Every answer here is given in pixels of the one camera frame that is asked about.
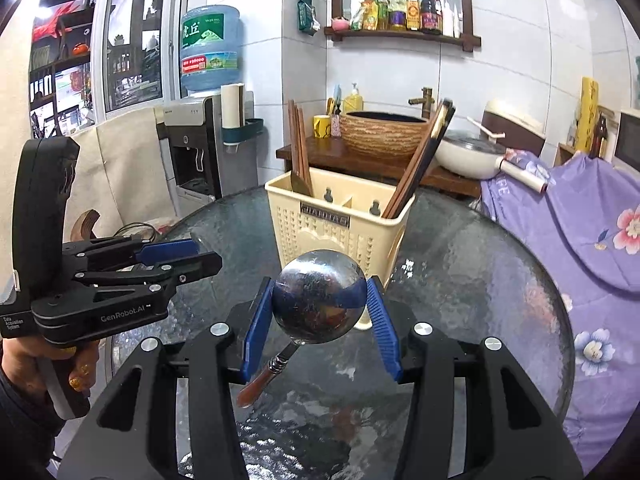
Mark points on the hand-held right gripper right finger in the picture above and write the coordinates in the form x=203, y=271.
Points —
x=382, y=330

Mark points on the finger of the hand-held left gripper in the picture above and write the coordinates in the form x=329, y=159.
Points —
x=167, y=250
x=200, y=265

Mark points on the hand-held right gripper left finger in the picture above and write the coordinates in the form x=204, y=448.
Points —
x=257, y=330

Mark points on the beige plastic utensil holder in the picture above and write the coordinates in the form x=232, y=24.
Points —
x=325, y=230

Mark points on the person's left forearm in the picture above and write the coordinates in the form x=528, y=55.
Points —
x=20, y=425

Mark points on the person's left hand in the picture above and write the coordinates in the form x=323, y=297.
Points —
x=30, y=365

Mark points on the brown carved wooden piece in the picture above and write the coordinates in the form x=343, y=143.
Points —
x=85, y=225

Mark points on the beige cloth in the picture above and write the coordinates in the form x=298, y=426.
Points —
x=125, y=170

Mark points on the white water dispenser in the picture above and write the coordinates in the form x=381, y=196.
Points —
x=190, y=150

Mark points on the teal paper towel holder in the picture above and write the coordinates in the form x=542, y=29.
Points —
x=247, y=130

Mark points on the white framed glass window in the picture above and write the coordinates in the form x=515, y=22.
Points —
x=135, y=50

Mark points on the yellow cup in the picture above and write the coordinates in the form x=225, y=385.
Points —
x=322, y=126

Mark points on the cream frying pan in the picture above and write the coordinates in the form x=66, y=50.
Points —
x=465, y=157

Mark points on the pink patterned cup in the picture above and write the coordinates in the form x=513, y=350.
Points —
x=336, y=126

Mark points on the woven pattern wash basin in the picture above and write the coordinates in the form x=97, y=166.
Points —
x=385, y=132

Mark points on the blue water jug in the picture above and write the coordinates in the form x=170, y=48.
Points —
x=210, y=50

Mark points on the blue brush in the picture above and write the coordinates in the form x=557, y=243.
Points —
x=337, y=97

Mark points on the purple floral cloth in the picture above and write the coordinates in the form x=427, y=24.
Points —
x=600, y=270

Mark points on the yellow dish soap bottle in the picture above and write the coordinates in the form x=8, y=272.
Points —
x=354, y=100

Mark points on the white rice paddle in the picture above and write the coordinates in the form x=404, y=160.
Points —
x=485, y=127

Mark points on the brass faucet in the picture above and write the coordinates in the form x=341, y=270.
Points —
x=425, y=102

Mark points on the white and brown rice cooker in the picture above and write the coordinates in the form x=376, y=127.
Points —
x=510, y=125

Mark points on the small wooden shelf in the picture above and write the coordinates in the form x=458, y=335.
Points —
x=567, y=155

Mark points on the green hanging packet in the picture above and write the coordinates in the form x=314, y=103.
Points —
x=307, y=15

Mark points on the small pink pot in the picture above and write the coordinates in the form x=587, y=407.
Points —
x=340, y=23

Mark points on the brown glass bottle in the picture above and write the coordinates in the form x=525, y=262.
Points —
x=600, y=137

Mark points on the yellow green snack packet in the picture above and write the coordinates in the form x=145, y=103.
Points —
x=364, y=15

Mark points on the white microwave oven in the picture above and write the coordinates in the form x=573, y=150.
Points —
x=630, y=140

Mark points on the white plastic bottle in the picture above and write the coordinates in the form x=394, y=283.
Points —
x=452, y=20

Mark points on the large dark soy sauce bottle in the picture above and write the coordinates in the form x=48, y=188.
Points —
x=431, y=12

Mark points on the amber sauce bottle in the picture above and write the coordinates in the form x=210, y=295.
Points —
x=413, y=10

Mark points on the wooden framed mirror shelf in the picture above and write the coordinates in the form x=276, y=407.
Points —
x=467, y=10

